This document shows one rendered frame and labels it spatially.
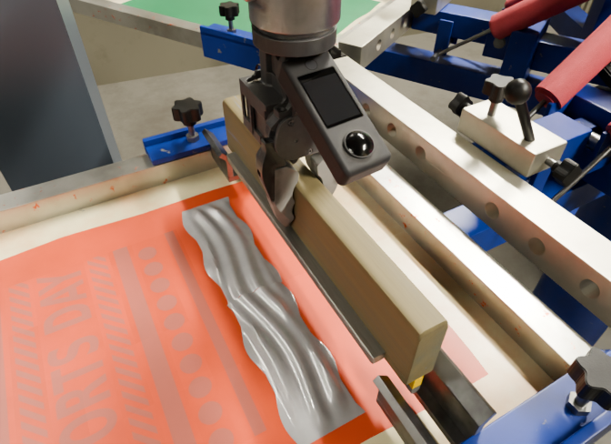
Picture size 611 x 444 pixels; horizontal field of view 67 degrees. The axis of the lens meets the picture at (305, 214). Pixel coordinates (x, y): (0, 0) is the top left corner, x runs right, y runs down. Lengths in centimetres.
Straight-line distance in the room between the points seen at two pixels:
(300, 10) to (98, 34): 285
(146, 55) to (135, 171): 256
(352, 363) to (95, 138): 62
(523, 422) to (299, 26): 37
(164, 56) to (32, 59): 244
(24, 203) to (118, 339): 25
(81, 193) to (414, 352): 51
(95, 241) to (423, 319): 45
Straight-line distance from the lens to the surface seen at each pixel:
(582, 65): 82
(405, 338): 38
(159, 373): 52
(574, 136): 74
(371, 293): 39
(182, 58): 328
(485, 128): 65
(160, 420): 50
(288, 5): 37
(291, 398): 48
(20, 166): 95
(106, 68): 327
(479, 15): 112
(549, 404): 48
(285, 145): 42
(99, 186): 71
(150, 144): 73
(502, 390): 53
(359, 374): 50
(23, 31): 84
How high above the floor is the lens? 139
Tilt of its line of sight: 43 degrees down
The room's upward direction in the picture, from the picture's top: straight up
